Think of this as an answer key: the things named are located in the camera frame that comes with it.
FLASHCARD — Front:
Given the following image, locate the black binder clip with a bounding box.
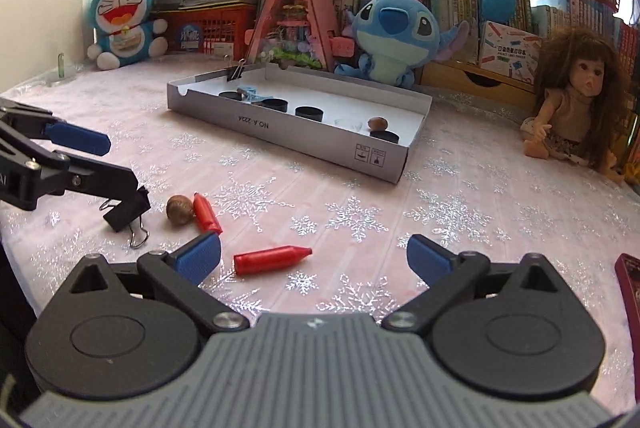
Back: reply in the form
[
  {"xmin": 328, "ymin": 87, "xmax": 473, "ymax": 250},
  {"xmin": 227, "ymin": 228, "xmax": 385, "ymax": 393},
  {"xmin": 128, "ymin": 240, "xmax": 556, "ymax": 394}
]
[
  {"xmin": 224, "ymin": 58, "xmax": 246, "ymax": 82},
  {"xmin": 99, "ymin": 186, "xmax": 151, "ymax": 249}
]

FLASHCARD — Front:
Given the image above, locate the red crayon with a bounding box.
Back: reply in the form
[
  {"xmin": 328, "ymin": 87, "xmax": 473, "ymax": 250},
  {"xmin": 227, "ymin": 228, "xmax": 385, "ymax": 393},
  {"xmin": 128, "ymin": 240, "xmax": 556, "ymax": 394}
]
[
  {"xmin": 233, "ymin": 246, "xmax": 312, "ymax": 276},
  {"xmin": 193, "ymin": 193, "xmax": 224, "ymax": 234}
]

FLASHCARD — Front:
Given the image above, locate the brown acorn nut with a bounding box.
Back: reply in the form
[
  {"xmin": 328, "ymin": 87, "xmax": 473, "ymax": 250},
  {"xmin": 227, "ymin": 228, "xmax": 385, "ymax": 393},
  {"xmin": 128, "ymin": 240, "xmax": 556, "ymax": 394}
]
[
  {"xmin": 368, "ymin": 116, "xmax": 388, "ymax": 131},
  {"xmin": 166, "ymin": 195, "xmax": 194, "ymax": 226}
]

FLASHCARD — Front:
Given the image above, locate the black round cap lid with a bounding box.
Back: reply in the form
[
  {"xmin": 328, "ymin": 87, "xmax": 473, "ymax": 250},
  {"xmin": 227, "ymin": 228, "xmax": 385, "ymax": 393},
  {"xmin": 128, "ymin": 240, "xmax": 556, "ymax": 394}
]
[{"xmin": 369, "ymin": 130, "xmax": 399, "ymax": 144}]

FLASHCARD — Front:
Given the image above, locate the small black disc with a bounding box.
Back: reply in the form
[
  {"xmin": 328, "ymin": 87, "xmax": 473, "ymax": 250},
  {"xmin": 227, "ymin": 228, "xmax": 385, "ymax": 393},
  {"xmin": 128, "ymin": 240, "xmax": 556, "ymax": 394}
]
[{"xmin": 218, "ymin": 91, "xmax": 245, "ymax": 101}]

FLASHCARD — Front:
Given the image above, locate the blue hair clip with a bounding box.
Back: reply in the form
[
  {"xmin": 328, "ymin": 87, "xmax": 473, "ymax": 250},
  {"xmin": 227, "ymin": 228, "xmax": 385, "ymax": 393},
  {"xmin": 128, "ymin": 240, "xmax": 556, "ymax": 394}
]
[{"xmin": 236, "ymin": 86, "xmax": 266, "ymax": 103}]

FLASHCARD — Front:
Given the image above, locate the small black cup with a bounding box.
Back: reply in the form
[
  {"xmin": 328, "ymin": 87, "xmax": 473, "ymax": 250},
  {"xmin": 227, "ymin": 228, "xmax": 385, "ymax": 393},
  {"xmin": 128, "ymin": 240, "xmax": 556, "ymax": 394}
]
[{"xmin": 259, "ymin": 98, "xmax": 288, "ymax": 113}]

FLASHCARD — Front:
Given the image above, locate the black round cup container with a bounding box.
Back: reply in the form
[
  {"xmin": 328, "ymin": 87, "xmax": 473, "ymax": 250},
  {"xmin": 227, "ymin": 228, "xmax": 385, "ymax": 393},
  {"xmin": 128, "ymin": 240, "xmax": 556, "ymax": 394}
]
[{"xmin": 294, "ymin": 105, "xmax": 324, "ymax": 122}]

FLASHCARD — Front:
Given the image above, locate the clear plastic round dish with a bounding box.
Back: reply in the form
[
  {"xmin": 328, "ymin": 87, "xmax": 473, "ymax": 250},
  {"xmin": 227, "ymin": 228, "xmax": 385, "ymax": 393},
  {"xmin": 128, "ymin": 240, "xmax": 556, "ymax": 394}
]
[{"xmin": 334, "ymin": 118, "xmax": 362, "ymax": 133}]

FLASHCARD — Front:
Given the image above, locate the Doraemon plush toy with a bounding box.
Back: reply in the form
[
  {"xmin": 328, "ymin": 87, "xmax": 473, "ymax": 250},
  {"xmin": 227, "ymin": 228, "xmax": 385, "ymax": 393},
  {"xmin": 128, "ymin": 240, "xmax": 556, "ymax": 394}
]
[{"xmin": 87, "ymin": 0, "xmax": 168, "ymax": 70}]

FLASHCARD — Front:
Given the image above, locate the black binder clip on tray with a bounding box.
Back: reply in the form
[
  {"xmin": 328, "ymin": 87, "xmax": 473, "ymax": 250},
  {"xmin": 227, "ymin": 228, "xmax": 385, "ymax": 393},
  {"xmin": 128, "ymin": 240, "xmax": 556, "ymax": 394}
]
[{"xmin": 224, "ymin": 58, "xmax": 246, "ymax": 82}]

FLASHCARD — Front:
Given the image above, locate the white cardboard tray box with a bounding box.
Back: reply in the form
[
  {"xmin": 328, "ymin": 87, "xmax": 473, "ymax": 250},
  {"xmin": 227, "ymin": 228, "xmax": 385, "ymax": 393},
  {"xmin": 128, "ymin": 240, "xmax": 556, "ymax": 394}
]
[{"xmin": 167, "ymin": 63, "xmax": 432, "ymax": 183}]

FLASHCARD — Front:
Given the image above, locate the smartphone in red case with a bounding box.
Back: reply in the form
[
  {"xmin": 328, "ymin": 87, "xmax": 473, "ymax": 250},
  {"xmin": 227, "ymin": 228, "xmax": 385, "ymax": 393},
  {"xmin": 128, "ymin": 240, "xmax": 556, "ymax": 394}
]
[{"xmin": 614, "ymin": 254, "xmax": 640, "ymax": 353}]

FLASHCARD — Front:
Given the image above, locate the red plastic crate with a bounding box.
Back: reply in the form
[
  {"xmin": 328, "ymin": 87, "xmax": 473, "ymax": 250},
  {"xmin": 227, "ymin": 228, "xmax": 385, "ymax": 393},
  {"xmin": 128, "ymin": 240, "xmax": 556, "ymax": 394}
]
[{"xmin": 151, "ymin": 3, "xmax": 256, "ymax": 60}]

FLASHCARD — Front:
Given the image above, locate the wooden drawer organizer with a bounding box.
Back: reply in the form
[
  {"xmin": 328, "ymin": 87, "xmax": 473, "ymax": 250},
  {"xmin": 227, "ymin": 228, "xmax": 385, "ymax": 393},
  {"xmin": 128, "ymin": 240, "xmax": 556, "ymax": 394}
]
[{"xmin": 418, "ymin": 60, "xmax": 536, "ymax": 112}]

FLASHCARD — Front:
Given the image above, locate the brown-haired doll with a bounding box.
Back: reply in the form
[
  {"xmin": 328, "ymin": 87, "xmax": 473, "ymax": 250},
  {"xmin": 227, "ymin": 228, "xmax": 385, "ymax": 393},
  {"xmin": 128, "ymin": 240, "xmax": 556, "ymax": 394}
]
[{"xmin": 521, "ymin": 27, "xmax": 624, "ymax": 184}]

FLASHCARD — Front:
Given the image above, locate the white stationery box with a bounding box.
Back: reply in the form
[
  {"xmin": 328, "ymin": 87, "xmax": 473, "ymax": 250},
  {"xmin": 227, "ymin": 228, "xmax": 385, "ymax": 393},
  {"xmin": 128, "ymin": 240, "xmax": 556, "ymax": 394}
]
[{"xmin": 478, "ymin": 21, "xmax": 542, "ymax": 84}]

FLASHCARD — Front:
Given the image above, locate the pink triangular toy house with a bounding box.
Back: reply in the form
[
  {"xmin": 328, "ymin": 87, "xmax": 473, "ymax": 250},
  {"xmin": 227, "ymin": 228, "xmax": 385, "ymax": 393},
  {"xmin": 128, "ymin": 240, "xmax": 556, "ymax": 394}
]
[{"xmin": 245, "ymin": 0, "xmax": 356, "ymax": 72}]

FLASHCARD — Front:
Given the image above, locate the Stitch plush toy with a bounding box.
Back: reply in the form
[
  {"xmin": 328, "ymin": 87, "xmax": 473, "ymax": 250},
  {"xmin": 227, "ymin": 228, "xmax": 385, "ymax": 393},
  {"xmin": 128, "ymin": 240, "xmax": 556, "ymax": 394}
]
[{"xmin": 334, "ymin": 0, "xmax": 470, "ymax": 89}]

